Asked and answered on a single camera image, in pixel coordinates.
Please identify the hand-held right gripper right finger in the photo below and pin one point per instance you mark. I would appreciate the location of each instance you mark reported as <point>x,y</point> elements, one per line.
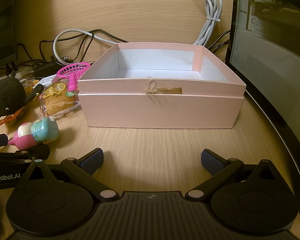
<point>211,163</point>

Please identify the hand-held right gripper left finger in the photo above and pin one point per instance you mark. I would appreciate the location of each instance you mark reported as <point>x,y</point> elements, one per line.
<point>92,162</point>

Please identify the pink and teal toy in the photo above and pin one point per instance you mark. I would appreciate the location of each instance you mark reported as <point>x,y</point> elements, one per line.
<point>32,135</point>

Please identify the orange snack packet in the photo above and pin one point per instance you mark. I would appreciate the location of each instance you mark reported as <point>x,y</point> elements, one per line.
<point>1,122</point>

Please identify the black plush toy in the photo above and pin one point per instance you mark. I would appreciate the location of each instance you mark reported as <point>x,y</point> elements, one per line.
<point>6,95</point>

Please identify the packaged bread bun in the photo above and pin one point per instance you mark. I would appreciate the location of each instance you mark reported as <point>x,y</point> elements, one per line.
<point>60,100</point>

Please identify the clear snack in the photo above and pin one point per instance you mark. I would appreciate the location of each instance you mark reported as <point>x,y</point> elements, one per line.
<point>31,83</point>

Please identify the pink cardboard box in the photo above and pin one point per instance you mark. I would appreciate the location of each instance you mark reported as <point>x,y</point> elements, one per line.
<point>160,110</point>

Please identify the pink toy basket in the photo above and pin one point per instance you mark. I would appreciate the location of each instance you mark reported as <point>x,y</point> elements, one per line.
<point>73,70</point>

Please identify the white power strip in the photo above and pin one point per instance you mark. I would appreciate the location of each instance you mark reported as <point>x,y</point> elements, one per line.
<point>22,71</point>

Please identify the black power adapter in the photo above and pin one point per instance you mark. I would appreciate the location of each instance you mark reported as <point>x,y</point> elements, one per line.
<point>47,67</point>

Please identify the computer case with glass side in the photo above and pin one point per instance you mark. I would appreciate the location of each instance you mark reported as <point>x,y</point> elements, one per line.
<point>265,55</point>

